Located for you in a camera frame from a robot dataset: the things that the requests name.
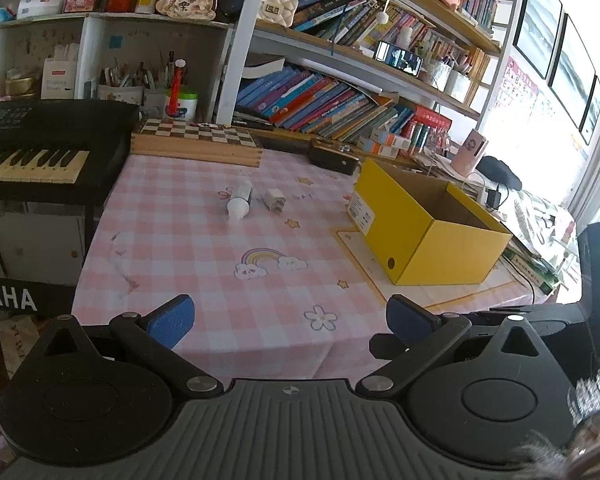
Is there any small framed picture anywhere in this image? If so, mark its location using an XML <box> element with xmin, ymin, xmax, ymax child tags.
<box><xmin>579</xmin><ymin>76</ymin><xmax>600</xmax><ymax>146</ymax></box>

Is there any white quilted bag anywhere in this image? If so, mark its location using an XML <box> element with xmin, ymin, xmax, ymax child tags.
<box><xmin>259</xmin><ymin>0</ymin><xmax>300</xmax><ymax>29</ymax></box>

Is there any black smartphone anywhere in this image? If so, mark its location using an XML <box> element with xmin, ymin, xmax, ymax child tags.
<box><xmin>376</xmin><ymin>41</ymin><xmax>425</xmax><ymax>77</ymax></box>

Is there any dark brown case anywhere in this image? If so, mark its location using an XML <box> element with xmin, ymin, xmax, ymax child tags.
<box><xmin>307</xmin><ymin>137</ymin><xmax>361</xmax><ymax>176</ymax></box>

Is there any white drawer cabinet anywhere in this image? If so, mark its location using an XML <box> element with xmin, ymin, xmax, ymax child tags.
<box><xmin>0</xmin><ymin>205</ymin><xmax>89</xmax><ymax>287</ymax></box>

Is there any fuzzy brown clothing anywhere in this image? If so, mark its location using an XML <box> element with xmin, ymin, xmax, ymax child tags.
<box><xmin>510</xmin><ymin>370</ymin><xmax>600</xmax><ymax>480</ymax></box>

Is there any pink checked tablecloth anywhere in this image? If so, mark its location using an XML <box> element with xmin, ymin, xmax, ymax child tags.
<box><xmin>72</xmin><ymin>150</ymin><xmax>581</xmax><ymax>382</ymax></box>

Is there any small orange white box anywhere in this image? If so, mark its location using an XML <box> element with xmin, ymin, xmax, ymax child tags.
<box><xmin>357</xmin><ymin>137</ymin><xmax>396</xmax><ymax>157</ymax></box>
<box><xmin>370</xmin><ymin>127</ymin><xmax>411</xmax><ymax>149</ymax></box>

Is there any white cup of pens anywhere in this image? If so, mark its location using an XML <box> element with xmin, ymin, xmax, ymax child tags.
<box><xmin>97</xmin><ymin>52</ymin><xmax>147</xmax><ymax>105</ymax></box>

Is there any golden bowl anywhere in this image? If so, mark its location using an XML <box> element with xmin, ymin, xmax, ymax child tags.
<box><xmin>5</xmin><ymin>77</ymin><xmax>36</xmax><ymax>97</ymax></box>

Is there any stack of papers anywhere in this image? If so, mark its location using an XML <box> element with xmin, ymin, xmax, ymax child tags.
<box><xmin>415</xmin><ymin>152</ymin><xmax>486</xmax><ymax>196</ymax></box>

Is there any row of colourful books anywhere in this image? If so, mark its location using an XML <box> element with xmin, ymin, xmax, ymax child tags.
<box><xmin>235</xmin><ymin>62</ymin><xmax>454</xmax><ymax>157</ymax></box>
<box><xmin>292</xmin><ymin>0</ymin><xmax>482</xmax><ymax>62</ymax></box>
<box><xmin>459</xmin><ymin>0</ymin><xmax>499</xmax><ymax>32</ymax></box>

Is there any wooden bookshelf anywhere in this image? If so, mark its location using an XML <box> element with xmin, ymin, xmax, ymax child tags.
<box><xmin>215</xmin><ymin>0</ymin><xmax>524</xmax><ymax>162</ymax></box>

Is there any pink card box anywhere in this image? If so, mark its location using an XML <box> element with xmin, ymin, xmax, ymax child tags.
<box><xmin>451</xmin><ymin>129</ymin><xmax>489</xmax><ymax>174</ymax></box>

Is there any white tube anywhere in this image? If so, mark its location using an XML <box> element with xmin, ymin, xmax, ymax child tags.
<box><xmin>226</xmin><ymin>182</ymin><xmax>254</xmax><ymax>222</ymax></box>

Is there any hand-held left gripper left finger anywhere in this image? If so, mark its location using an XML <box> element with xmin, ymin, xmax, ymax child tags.
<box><xmin>27</xmin><ymin>294</ymin><xmax>226</xmax><ymax>401</ymax></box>

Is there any white plug adapter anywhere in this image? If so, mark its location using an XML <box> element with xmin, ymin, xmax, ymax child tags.
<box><xmin>264</xmin><ymin>188</ymin><xmax>287</xmax><ymax>214</ymax></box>

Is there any large framed picture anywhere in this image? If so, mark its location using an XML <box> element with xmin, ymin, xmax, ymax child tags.
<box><xmin>512</xmin><ymin>0</ymin><xmax>564</xmax><ymax>80</ymax></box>

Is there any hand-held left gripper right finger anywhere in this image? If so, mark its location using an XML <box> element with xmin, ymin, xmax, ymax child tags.
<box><xmin>355</xmin><ymin>294</ymin><xmax>554</xmax><ymax>402</ymax></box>

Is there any white jar green lid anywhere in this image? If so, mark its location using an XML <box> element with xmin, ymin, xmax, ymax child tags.
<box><xmin>172</xmin><ymin>90</ymin><xmax>200</xmax><ymax>121</ymax></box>

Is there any black cap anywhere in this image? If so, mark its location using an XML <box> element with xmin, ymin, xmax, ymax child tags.
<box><xmin>477</xmin><ymin>156</ymin><xmax>524</xmax><ymax>191</ymax></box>

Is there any pink alphabet poster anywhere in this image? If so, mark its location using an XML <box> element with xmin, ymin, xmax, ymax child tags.
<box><xmin>495</xmin><ymin>57</ymin><xmax>540</xmax><ymax>111</ymax></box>

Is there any brown paper bag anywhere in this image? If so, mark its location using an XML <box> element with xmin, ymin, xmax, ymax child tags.
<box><xmin>0</xmin><ymin>320</ymin><xmax>47</xmax><ymax>397</ymax></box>

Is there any medium framed picture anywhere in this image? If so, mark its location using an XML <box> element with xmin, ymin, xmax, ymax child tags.
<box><xmin>549</xmin><ymin>14</ymin><xmax>597</xmax><ymax>116</ymax></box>

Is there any yellow cardboard box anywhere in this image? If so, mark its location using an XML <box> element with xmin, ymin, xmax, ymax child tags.
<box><xmin>347</xmin><ymin>159</ymin><xmax>514</xmax><ymax>286</ymax></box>

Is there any grey metal bucket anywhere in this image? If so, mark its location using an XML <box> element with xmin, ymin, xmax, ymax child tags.
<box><xmin>426</xmin><ymin>60</ymin><xmax>454</xmax><ymax>92</ymax></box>
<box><xmin>447</xmin><ymin>70</ymin><xmax>474</xmax><ymax>104</ymax></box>

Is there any wooden chess board box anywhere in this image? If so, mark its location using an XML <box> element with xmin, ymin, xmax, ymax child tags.
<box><xmin>130</xmin><ymin>117</ymin><xmax>264</xmax><ymax>169</ymax></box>

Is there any white shelf unit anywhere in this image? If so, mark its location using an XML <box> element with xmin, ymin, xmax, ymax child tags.
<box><xmin>0</xmin><ymin>12</ymin><xmax>234</xmax><ymax>127</ymax></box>

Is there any black keyboard piano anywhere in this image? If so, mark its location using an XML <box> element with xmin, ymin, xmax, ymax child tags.
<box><xmin>0</xmin><ymin>99</ymin><xmax>141</xmax><ymax>207</ymax></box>

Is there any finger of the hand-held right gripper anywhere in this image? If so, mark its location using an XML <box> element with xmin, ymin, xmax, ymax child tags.
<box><xmin>369</xmin><ymin>332</ymin><xmax>412</xmax><ymax>361</ymax></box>

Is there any white curtain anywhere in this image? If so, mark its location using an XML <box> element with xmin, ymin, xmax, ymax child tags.
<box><xmin>564</xmin><ymin>125</ymin><xmax>600</xmax><ymax>242</ymax></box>

